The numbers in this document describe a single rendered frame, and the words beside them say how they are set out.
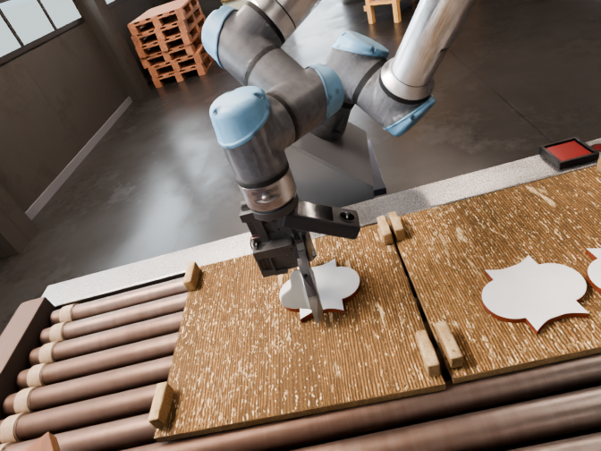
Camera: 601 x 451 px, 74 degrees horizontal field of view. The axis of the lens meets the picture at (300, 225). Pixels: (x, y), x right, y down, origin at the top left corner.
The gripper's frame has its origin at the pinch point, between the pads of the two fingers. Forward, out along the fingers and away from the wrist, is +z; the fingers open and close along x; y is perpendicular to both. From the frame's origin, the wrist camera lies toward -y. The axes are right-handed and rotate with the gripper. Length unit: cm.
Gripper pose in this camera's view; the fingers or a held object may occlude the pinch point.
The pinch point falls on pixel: (319, 288)
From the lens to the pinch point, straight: 70.3
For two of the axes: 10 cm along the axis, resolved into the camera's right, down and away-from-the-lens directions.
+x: 0.5, 6.1, -7.9
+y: -9.6, 2.4, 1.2
